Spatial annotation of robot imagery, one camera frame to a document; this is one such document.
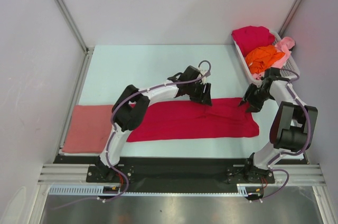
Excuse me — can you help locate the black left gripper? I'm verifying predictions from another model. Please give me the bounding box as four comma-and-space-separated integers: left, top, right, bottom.
186, 81, 212, 107

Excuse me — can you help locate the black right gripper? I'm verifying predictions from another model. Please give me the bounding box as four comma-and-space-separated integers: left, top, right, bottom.
238, 83, 273, 113

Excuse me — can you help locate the crimson red t-shirt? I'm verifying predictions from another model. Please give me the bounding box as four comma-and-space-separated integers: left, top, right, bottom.
127, 98, 259, 143

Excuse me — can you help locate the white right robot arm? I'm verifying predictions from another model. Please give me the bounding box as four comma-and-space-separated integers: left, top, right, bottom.
239, 68, 318, 182

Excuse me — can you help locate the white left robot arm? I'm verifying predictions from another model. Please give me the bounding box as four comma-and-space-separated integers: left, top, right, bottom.
98, 60, 212, 182

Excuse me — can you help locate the orange t-shirt in basket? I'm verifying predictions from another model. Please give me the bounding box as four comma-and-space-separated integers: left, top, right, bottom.
245, 45, 285, 74

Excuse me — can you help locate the white plastic laundry basket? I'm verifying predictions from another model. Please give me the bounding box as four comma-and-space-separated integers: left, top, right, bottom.
232, 30, 299, 85

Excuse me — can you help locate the crimson t-shirt in basket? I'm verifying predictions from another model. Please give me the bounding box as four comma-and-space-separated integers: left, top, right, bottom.
231, 26, 275, 57

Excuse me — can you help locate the light pink t-shirt in basket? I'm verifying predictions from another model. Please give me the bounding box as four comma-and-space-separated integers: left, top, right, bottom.
252, 37, 295, 80

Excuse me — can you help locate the folded salmon pink t-shirt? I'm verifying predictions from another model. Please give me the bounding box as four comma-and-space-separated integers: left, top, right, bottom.
62, 105, 112, 154

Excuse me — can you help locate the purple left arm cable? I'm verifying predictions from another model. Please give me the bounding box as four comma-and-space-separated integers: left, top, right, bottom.
51, 60, 212, 210

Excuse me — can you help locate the right aluminium side rail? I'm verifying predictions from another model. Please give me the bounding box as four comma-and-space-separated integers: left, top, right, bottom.
282, 82, 309, 165

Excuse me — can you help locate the aluminium side rail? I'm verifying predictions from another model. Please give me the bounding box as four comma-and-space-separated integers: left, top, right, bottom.
59, 47, 95, 148
282, 82, 309, 165

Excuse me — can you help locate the white slotted cable duct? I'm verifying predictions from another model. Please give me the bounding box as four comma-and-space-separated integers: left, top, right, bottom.
49, 185, 262, 197

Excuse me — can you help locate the aluminium front frame rail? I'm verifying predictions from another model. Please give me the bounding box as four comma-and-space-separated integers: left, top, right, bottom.
38, 164, 326, 186

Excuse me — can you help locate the left aluminium corner post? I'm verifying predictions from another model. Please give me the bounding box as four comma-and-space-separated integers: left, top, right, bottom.
54, 0, 89, 54

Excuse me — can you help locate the aluminium corner post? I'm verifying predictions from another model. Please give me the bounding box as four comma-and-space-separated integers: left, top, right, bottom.
278, 0, 320, 34
54, 0, 89, 54

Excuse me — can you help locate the left aluminium side rail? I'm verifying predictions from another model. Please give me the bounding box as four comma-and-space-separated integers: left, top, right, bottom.
59, 47, 95, 148

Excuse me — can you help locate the right aluminium corner post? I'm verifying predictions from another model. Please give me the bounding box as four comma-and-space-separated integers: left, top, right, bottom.
278, 0, 320, 34

